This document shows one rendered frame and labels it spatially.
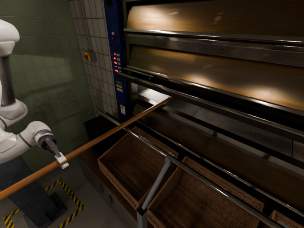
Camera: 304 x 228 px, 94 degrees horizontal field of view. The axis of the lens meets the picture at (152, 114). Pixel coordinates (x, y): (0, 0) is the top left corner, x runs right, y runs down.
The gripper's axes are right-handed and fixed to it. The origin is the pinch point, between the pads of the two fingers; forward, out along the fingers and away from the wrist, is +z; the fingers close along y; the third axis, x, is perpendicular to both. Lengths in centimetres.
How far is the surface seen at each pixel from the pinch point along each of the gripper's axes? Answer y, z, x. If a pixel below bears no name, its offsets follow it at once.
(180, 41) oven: -48, 15, -75
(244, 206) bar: 2, 73, -37
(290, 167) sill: 3, 87, -74
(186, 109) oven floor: 1, 20, -87
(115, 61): -27, -49, -73
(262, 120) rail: -24, 67, -60
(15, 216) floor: 120, -90, 48
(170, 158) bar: 2, 38, -38
